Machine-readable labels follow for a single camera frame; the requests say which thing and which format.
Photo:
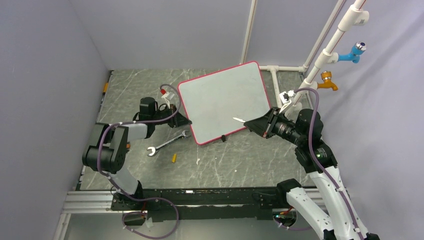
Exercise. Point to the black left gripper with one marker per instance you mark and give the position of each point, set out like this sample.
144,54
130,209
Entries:
178,120

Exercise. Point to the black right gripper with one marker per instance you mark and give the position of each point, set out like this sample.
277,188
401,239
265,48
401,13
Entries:
264,125

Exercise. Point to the white whiteboard marker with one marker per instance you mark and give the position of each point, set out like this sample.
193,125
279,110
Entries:
239,120

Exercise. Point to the red-framed whiteboard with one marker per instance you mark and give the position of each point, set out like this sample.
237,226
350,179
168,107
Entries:
213,102

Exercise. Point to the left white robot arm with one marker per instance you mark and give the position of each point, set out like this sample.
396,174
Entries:
108,144

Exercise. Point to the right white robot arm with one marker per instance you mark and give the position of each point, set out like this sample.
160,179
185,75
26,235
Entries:
339,221

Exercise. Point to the silver combination wrench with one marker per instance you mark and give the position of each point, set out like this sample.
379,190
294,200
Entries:
153,150

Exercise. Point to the orange tap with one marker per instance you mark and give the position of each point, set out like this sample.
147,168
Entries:
326,77

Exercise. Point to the white corner pipe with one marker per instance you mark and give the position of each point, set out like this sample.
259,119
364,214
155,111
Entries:
248,31

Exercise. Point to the blue tap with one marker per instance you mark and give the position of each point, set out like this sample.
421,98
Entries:
354,56

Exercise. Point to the white pipe with taps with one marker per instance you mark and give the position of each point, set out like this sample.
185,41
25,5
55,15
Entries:
354,16

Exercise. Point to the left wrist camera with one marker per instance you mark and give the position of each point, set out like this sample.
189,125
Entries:
167,96

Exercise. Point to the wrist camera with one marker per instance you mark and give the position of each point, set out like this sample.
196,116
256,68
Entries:
167,96
286,99

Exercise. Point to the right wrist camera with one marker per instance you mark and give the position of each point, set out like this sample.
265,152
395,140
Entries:
286,99

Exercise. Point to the white floor pipe frame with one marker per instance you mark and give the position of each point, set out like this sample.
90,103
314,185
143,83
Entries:
276,81

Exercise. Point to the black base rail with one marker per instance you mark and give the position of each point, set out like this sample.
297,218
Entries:
261,203

